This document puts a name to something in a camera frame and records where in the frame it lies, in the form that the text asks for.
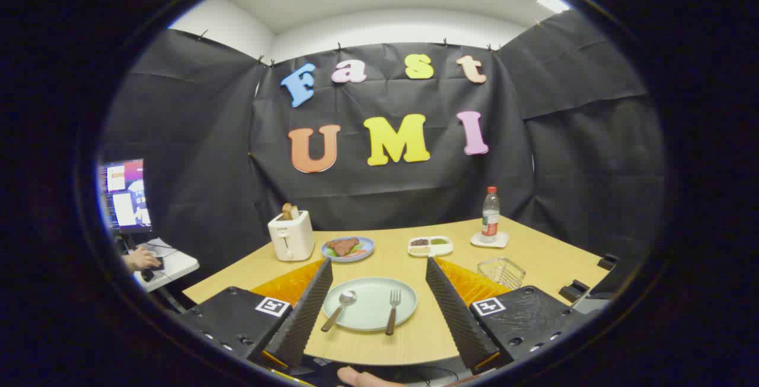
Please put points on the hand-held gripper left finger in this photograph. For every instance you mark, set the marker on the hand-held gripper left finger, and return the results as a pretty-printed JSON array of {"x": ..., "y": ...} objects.
[{"x": 305, "y": 310}]

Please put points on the green beans pile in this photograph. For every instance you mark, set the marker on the green beans pile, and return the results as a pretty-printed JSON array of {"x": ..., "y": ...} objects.
[{"x": 439, "y": 241}]

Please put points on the black backdrop cloth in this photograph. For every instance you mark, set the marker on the black backdrop cloth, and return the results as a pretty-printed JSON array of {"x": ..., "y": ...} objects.
[{"x": 385, "y": 197}]

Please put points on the white toaster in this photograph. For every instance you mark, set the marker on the white toaster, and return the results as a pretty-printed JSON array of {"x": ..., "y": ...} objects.
[{"x": 292, "y": 239}]

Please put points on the brown toast slice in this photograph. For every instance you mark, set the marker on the brown toast slice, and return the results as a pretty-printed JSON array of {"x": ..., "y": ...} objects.
[{"x": 289, "y": 211}]

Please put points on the white divided dish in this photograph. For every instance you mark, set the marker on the white divided dish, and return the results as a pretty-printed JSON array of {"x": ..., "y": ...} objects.
[{"x": 440, "y": 250}]

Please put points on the dark brown beans pile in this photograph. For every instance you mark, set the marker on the dark brown beans pile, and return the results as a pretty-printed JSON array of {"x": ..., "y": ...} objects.
[{"x": 419, "y": 242}]

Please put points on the orange carrot slices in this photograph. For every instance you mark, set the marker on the orange carrot slices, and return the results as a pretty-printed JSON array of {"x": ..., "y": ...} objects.
[{"x": 357, "y": 253}]

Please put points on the white side desk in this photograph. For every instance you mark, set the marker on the white side desk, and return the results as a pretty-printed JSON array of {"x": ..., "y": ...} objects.
[{"x": 178, "y": 264}]

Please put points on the black computer mouse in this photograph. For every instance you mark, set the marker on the black computer mouse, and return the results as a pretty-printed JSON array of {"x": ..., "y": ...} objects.
[{"x": 147, "y": 275}]

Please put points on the ceiling light panel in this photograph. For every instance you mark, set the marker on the ceiling light panel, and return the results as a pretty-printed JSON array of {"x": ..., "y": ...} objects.
[{"x": 551, "y": 3}]

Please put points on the pale green plate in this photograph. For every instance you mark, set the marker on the pale green plate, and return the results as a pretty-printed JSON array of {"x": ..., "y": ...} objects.
[{"x": 370, "y": 307}]

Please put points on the computer monitor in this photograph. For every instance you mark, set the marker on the computer monitor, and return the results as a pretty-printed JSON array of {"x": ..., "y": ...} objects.
[{"x": 127, "y": 194}]

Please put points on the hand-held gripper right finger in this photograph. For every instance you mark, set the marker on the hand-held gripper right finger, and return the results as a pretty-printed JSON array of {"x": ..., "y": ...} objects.
[{"x": 456, "y": 316}]

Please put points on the white square coaster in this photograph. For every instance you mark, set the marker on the white square coaster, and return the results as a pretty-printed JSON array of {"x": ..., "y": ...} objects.
[{"x": 501, "y": 240}]

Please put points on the pale beans pile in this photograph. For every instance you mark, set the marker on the pale beans pile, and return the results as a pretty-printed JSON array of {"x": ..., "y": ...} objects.
[{"x": 418, "y": 250}]

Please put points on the black table clamp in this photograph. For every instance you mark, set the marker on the black table clamp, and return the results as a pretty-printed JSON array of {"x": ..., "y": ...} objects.
[
  {"x": 608, "y": 262},
  {"x": 574, "y": 290}
]

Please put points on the brown steak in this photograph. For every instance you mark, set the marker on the brown steak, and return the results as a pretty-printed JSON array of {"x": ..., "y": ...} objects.
[{"x": 343, "y": 246}]

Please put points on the clear plastic water bottle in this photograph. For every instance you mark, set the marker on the clear plastic water bottle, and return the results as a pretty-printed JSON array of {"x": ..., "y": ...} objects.
[{"x": 490, "y": 218}]

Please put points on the green lettuce leaves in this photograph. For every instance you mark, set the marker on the green lettuce leaves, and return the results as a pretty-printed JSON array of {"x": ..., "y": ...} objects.
[{"x": 329, "y": 252}]

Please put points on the blue plate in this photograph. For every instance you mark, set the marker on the blue plate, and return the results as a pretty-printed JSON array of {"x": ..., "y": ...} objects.
[{"x": 367, "y": 245}]

